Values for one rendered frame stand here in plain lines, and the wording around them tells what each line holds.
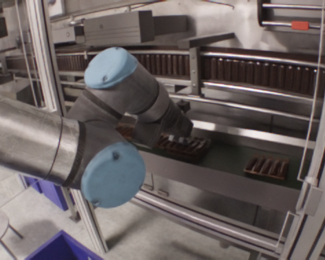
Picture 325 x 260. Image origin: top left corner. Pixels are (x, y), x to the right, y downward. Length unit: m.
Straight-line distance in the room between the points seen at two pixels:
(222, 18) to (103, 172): 0.77
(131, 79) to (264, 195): 0.40
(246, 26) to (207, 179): 0.56
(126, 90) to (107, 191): 0.19
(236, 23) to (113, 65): 0.61
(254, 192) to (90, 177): 0.42
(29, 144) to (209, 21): 0.82
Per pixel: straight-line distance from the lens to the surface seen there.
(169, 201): 0.69
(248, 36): 0.92
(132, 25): 0.77
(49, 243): 0.90
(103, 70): 0.42
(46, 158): 0.28
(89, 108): 0.43
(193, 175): 0.66
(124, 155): 0.29
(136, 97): 0.45
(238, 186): 0.61
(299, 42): 0.89
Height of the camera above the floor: 1.06
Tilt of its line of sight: 26 degrees down
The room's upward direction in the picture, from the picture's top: 5 degrees counter-clockwise
